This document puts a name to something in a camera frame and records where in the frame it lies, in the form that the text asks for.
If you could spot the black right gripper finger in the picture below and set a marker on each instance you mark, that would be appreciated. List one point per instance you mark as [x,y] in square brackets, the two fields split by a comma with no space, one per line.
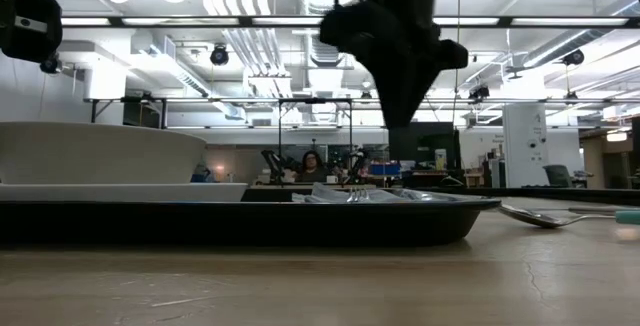
[390,96]
[412,96]

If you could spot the grey cloth napkin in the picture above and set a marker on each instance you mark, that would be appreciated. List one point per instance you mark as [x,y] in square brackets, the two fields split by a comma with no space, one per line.
[400,196]

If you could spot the white ceramic plate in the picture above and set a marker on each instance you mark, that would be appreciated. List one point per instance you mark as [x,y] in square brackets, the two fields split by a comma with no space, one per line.
[125,192]

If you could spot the white ceramic bowl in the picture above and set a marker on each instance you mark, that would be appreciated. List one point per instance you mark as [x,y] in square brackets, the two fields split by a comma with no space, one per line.
[100,156]

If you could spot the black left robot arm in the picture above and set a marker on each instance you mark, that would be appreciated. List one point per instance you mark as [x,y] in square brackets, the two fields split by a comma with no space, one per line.
[35,36]

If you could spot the black plastic serving tray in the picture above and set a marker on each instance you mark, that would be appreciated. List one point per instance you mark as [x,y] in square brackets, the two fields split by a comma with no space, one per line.
[250,226]

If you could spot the blue storage bin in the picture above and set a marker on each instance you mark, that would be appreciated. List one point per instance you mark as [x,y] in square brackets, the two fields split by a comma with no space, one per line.
[385,169]

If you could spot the person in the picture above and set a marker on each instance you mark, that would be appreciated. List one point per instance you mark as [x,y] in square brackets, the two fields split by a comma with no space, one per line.
[312,168]

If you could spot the white square pillar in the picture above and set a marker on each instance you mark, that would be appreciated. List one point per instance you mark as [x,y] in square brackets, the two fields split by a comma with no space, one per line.
[525,136]

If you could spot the black overhead light bar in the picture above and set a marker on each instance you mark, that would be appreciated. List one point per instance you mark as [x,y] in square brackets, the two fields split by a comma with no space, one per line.
[245,21]

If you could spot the grey office chair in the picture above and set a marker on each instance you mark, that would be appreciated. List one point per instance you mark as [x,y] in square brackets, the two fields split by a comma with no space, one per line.
[556,173]

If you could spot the black hanging camera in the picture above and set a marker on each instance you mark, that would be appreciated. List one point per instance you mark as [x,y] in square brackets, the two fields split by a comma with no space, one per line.
[50,65]
[219,56]
[479,93]
[574,58]

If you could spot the black metal background frame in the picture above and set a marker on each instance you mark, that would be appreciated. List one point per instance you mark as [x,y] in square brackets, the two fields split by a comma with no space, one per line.
[93,111]
[315,100]

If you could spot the black metal rig frame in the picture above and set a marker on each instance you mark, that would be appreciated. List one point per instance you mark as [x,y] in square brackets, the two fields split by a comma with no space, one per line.
[575,195]

